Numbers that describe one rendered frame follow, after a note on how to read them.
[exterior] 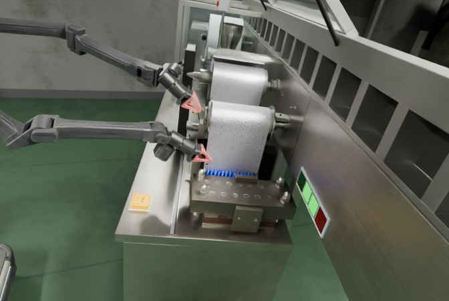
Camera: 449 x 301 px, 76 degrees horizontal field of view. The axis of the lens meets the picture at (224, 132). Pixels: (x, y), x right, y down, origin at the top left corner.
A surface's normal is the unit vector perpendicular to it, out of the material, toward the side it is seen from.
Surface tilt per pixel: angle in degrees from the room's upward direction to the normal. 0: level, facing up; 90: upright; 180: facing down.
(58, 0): 90
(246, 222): 90
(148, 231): 0
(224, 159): 90
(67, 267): 0
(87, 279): 0
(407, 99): 90
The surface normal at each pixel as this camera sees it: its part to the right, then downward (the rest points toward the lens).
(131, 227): 0.16, -0.88
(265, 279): 0.06, 0.47
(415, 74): -0.99, -0.11
